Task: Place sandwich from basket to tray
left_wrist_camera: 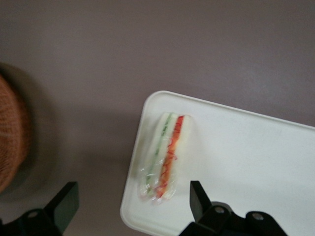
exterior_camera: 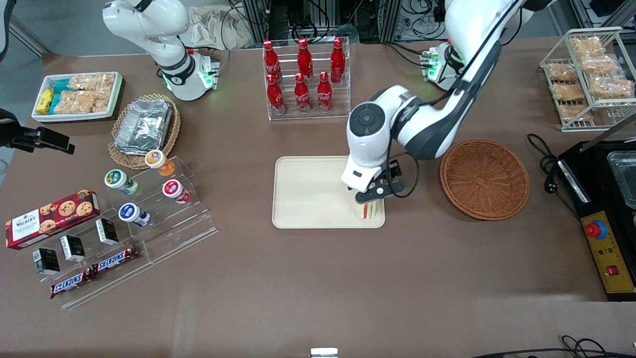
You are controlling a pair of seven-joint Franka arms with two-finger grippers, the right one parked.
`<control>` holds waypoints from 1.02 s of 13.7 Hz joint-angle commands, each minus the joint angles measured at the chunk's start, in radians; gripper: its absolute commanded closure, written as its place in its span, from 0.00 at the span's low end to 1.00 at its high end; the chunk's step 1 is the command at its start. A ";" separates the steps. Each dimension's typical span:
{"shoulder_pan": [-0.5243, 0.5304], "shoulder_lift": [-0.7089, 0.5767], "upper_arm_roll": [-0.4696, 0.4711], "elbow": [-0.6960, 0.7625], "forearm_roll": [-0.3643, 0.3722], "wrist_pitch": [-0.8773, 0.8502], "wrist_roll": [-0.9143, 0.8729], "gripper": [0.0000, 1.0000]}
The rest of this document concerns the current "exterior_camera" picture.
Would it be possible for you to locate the beige rectangular tray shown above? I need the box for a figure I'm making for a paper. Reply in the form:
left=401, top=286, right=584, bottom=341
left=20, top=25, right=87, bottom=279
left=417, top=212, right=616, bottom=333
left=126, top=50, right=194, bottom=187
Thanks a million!
left=272, top=156, right=386, bottom=229

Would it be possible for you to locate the clear acrylic stepped snack stand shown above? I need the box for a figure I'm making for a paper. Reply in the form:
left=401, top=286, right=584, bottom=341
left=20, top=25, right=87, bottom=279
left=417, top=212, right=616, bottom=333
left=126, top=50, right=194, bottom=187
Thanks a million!
left=37, top=214, right=156, bottom=310

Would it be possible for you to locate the black floor cable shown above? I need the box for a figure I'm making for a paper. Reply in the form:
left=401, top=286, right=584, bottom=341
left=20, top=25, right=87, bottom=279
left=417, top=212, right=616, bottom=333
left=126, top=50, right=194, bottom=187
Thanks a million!
left=472, top=336, right=636, bottom=358

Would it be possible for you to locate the aluminium equipment frame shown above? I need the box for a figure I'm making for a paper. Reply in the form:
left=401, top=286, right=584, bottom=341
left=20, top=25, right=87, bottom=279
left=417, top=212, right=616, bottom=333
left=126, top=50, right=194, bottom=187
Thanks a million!
left=242, top=0, right=400, bottom=44

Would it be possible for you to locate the clear acrylic bottle rack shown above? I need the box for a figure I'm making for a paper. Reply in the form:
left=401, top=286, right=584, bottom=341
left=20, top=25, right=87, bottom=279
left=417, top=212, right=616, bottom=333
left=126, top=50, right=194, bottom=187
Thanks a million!
left=262, top=36, right=351, bottom=121

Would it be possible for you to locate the stack of foil trays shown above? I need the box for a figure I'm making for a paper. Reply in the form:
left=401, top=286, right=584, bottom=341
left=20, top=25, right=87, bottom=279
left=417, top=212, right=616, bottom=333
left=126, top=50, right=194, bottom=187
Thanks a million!
left=114, top=99, right=173, bottom=153

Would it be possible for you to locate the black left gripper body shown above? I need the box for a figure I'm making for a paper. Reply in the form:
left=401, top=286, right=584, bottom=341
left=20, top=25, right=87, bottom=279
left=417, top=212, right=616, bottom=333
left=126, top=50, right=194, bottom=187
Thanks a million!
left=381, top=160, right=404, bottom=184

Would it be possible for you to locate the white rectangular bin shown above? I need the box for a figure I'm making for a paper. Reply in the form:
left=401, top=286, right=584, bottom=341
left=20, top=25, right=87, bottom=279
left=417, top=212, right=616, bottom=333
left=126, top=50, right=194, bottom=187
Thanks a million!
left=31, top=71, right=124, bottom=123

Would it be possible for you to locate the yellow control panel red button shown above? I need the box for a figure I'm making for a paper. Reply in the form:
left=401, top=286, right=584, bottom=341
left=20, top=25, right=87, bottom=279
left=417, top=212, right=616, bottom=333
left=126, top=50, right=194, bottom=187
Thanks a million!
left=580, top=211, right=636, bottom=295

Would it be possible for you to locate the red lid yogurt cup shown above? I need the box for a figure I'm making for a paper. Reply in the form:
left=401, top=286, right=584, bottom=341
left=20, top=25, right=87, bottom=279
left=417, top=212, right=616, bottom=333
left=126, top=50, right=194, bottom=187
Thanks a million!
left=162, top=179, right=191, bottom=204

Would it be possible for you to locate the beige cloth bag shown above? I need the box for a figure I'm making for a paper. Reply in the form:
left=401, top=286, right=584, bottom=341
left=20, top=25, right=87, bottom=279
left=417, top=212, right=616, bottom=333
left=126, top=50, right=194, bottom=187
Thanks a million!
left=180, top=5, right=254, bottom=50

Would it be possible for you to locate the green lid yogurt cup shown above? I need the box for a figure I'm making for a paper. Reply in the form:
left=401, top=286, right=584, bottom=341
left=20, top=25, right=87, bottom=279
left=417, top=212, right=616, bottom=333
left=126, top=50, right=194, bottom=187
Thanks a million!
left=104, top=169, right=140, bottom=195

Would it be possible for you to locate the Snickers chocolate bar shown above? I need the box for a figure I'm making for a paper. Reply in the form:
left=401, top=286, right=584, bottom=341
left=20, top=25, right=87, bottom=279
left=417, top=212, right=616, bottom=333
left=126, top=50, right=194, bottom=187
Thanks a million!
left=92, top=245, right=140, bottom=275
left=50, top=268, right=95, bottom=299

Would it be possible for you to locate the black table appliance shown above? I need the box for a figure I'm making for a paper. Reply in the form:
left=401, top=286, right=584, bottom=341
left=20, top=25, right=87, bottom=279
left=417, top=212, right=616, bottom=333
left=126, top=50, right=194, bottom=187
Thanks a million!
left=557, top=141, right=636, bottom=302

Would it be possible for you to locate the triangular sandwich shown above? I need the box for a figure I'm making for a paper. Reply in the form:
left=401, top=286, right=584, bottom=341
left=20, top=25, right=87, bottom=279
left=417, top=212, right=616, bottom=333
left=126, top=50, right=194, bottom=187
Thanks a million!
left=355, top=200, right=385, bottom=220

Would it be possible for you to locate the round brown wicker basket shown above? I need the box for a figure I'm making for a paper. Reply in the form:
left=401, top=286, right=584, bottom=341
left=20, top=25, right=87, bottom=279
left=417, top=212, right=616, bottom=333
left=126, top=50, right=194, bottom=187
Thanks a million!
left=440, top=138, right=531, bottom=221

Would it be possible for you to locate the orange lid yogurt cup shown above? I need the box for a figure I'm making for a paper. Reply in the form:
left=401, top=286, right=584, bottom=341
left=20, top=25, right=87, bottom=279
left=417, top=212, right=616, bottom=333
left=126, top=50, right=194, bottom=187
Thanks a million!
left=145, top=150, right=175, bottom=177

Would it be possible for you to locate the metal pan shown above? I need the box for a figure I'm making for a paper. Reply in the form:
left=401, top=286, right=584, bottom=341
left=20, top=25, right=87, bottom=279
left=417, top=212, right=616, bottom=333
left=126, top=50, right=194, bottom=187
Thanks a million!
left=607, top=152, right=636, bottom=209

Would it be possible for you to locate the light oval wicker basket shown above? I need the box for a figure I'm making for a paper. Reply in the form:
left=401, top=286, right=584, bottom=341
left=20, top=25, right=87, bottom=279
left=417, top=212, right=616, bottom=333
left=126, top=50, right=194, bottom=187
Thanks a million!
left=108, top=93, right=181, bottom=170

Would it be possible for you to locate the blue lid yogurt cup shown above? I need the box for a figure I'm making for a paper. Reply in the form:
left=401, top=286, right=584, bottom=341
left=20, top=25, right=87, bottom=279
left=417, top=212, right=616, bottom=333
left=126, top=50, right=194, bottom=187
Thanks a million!
left=118, top=203, right=151, bottom=227

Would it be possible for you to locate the grey metal bar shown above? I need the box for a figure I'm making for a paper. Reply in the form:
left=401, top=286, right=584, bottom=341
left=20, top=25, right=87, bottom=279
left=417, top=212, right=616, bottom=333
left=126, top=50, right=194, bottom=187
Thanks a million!
left=579, top=115, right=636, bottom=152

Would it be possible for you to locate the red cola bottle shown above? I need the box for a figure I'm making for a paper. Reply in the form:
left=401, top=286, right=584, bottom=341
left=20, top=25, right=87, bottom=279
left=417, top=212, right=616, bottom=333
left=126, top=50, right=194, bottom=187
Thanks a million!
left=297, top=38, right=314, bottom=80
left=330, top=37, right=346, bottom=84
left=266, top=74, right=286, bottom=115
left=317, top=71, right=333, bottom=113
left=294, top=73, right=312, bottom=114
left=262, top=40, right=281, bottom=83

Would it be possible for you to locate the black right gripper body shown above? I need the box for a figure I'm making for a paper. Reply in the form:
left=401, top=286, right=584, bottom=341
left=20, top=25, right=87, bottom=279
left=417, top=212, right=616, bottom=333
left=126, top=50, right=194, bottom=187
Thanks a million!
left=0, top=108, right=39, bottom=150

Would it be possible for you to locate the clear bag of fried snacks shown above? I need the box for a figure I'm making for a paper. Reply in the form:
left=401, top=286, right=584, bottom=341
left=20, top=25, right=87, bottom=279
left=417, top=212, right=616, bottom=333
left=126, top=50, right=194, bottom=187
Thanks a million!
left=571, top=37, right=606, bottom=56
left=547, top=62, right=579, bottom=83
left=579, top=55, right=622, bottom=75
left=559, top=103, right=594, bottom=123
left=552, top=82, right=586, bottom=102
left=589, top=75, right=635, bottom=99

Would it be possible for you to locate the small black box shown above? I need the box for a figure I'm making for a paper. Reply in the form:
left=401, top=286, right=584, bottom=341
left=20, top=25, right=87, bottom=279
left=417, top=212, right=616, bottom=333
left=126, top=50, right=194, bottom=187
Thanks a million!
left=32, top=248, right=60, bottom=275
left=95, top=218, right=120, bottom=245
left=60, top=235, right=86, bottom=262

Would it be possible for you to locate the black cable with plug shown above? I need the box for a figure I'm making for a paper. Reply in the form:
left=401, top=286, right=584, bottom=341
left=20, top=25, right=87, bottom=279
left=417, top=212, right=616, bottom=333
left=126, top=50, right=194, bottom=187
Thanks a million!
left=527, top=133, right=579, bottom=219

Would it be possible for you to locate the clear rice cracker bag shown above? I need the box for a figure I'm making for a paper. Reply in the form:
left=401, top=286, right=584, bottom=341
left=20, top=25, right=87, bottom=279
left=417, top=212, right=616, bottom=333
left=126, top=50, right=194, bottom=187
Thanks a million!
left=70, top=74, right=116, bottom=92
left=92, top=89, right=113, bottom=113
left=55, top=90, right=95, bottom=114

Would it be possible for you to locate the white wire rack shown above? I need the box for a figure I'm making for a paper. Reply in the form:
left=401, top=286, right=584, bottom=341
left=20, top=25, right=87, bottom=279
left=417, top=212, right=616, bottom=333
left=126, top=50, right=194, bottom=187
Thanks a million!
left=540, top=26, right=636, bottom=132

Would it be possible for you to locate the red Walkers cookie box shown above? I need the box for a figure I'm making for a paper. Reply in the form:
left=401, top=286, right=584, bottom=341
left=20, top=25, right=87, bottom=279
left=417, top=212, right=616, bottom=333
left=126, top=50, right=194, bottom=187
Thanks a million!
left=5, top=189, right=101, bottom=250

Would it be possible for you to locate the clear acrylic stepped cup stand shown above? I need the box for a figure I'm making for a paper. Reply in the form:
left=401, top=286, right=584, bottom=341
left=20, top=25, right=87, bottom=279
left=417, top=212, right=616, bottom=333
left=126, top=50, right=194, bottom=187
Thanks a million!
left=107, top=156, right=219, bottom=264

